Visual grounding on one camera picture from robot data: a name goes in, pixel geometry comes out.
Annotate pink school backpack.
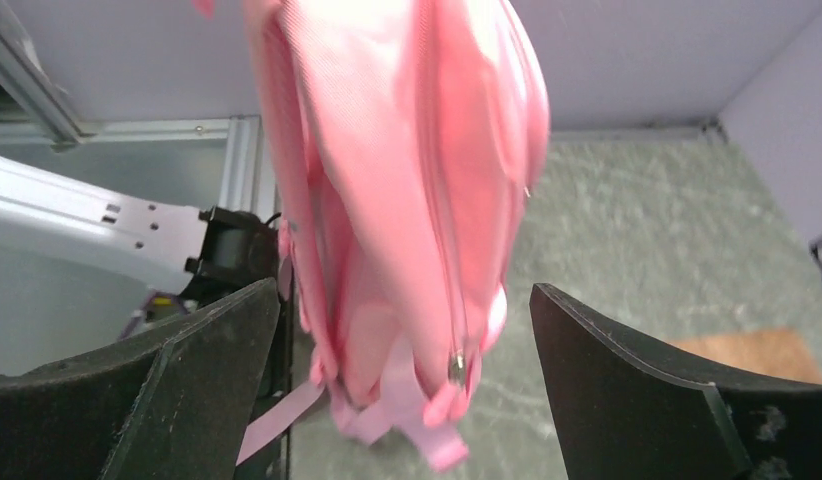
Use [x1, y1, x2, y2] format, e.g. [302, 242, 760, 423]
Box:
[239, 1, 550, 471]

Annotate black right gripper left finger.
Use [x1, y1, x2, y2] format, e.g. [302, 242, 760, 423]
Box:
[0, 279, 279, 479]

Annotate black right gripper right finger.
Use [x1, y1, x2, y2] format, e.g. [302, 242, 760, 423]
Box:
[530, 283, 822, 480]

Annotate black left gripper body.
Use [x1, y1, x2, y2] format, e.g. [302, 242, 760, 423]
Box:
[183, 206, 280, 305]

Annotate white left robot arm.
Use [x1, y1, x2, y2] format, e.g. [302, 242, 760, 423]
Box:
[0, 156, 280, 304]

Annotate brown wooden board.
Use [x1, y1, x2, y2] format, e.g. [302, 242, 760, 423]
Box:
[672, 327, 822, 384]

